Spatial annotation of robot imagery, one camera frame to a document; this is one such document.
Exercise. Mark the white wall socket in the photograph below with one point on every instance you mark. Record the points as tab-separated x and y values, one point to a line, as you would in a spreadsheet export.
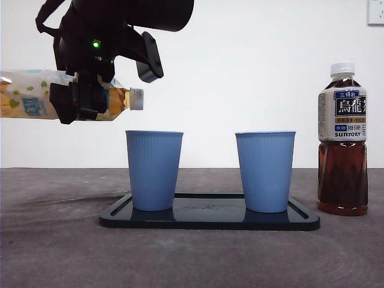
376	12

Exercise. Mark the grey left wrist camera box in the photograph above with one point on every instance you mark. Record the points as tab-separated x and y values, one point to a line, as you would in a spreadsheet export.
150	60

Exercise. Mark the dark rectangular tray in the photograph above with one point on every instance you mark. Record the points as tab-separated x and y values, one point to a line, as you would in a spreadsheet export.
210	220

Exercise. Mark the dark oolong tea bottle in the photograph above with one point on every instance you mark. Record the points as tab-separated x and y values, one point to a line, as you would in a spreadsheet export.
343	180

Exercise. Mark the blue ribbed plastic cup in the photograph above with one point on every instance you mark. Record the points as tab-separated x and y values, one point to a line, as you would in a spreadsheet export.
153	174
265	174

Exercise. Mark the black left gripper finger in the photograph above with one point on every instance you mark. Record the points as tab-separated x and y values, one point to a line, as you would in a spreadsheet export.
63	103

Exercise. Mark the jasmine tea bottle white label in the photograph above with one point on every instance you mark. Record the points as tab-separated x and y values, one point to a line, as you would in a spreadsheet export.
27	99

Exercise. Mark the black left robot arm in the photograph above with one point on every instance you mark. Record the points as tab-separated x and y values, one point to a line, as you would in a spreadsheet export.
120	15

